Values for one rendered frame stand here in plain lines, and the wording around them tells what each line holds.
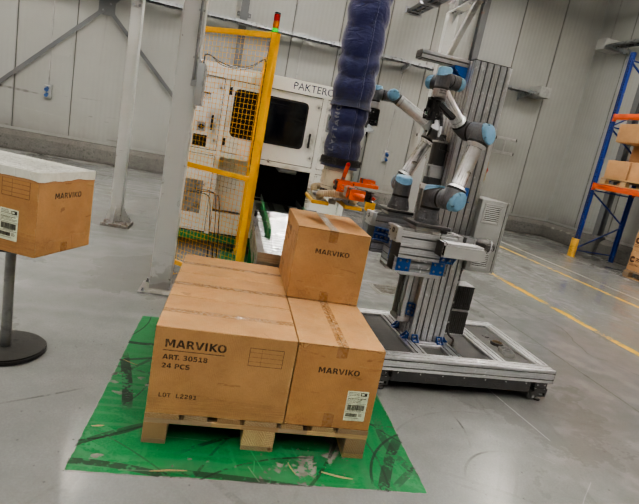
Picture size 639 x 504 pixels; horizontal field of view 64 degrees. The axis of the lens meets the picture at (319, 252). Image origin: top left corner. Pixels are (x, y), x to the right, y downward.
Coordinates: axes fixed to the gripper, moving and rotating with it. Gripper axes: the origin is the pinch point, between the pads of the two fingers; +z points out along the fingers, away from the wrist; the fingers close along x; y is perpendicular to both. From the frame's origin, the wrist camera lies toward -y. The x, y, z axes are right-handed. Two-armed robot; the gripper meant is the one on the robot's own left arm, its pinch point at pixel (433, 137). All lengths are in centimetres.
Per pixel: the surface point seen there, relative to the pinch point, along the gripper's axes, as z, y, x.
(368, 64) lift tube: -31, 37, -20
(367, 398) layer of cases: 121, 29, 60
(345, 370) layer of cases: 108, 42, 59
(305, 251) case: 71, 56, -2
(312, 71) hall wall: -133, -97, -957
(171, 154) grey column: 44, 139, -144
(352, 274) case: 80, 28, 0
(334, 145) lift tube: 14, 46, -24
